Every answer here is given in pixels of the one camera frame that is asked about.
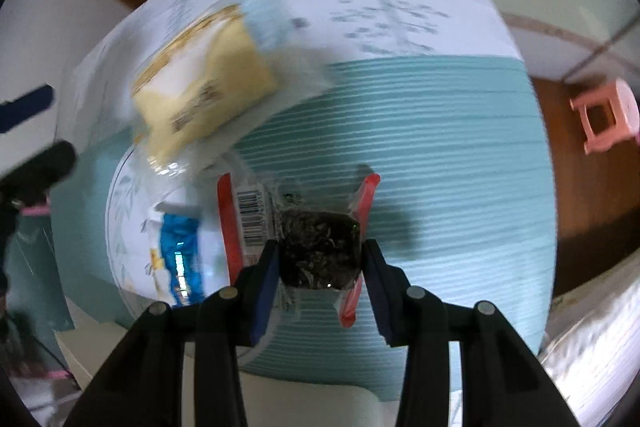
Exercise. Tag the white plastic tray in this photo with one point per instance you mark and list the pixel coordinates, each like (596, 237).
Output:
(268, 402)

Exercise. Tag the large yellow cake packet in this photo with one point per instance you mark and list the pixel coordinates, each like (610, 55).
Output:
(191, 96)

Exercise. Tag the blue white snack packet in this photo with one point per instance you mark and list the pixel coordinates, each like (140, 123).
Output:
(175, 265)

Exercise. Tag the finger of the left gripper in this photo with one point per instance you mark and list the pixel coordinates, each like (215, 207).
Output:
(13, 113)
(29, 184)

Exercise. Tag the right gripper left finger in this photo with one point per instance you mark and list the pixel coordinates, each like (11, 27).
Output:
(236, 316)

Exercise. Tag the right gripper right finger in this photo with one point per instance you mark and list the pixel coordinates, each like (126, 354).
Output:
(503, 383)

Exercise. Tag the dark seaweed snack packet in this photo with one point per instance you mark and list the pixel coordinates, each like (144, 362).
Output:
(319, 245)

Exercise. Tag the pink plastic stool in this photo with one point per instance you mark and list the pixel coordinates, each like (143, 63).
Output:
(620, 109)

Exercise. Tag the patterned teal tablecloth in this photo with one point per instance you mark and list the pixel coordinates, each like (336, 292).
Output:
(432, 95)

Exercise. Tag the pink framed chalkboard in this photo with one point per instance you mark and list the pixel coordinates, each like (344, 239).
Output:
(35, 305)

